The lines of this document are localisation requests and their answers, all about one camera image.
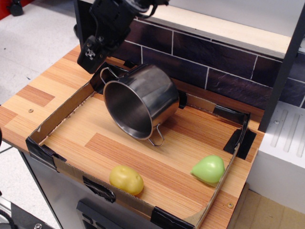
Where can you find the yellow plastic potato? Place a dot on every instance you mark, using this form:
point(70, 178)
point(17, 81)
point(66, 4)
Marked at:
point(126, 179)

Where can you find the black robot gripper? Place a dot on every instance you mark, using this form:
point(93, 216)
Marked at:
point(113, 19)

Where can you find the dark wooden right post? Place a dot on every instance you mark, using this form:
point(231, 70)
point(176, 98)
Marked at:
point(284, 71)

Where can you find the green plastic pear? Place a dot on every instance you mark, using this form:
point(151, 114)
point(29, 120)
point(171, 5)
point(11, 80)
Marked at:
point(209, 170)

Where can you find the light wooden shelf board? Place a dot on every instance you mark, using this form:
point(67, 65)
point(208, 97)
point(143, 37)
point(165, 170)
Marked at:
point(255, 25)

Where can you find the cardboard fence with black tape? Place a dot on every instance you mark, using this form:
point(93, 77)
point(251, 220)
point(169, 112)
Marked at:
point(72, 152)

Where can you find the stainless steel pot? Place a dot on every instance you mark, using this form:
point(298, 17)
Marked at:
point(140, 100)

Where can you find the dark wooden left post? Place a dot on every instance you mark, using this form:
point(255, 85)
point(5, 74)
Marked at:
point(86, 27)

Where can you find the white dish drainer sink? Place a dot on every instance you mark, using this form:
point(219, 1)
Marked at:
point(278, 171)

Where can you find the dark wooden post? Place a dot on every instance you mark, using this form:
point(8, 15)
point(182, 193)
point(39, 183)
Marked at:
point(86, 27)
point(284, 71)

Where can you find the red object top left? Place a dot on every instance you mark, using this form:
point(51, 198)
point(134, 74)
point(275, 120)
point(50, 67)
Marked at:
point(4, 8)

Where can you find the black caster wheel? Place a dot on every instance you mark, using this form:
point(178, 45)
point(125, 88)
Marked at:
point(16, 8)

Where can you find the black oven control panel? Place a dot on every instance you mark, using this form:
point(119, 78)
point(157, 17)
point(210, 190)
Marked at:
point(109, 218)

